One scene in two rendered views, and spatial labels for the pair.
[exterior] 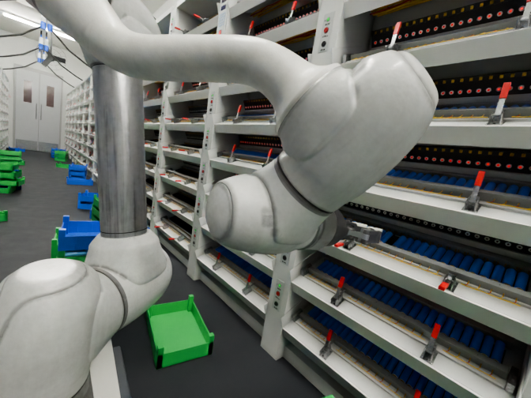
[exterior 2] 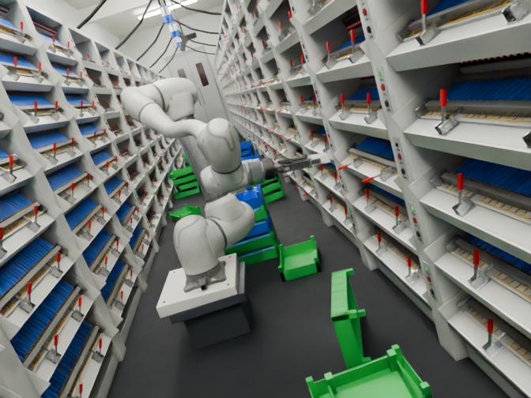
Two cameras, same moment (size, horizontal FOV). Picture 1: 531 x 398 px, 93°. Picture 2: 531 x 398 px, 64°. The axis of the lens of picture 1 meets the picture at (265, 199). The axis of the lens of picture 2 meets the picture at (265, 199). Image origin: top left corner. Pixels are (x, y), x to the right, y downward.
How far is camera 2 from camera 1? 1.25 m
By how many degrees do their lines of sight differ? 40
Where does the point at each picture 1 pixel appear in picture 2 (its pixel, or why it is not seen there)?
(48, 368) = (196, 253)
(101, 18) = (159, 123)
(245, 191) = (204, 174)
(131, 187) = not seen: hidden behind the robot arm
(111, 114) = (186, 144)
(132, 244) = (218, 203)
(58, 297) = (190, 227)
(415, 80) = (209, 135)
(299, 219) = (221, 178)
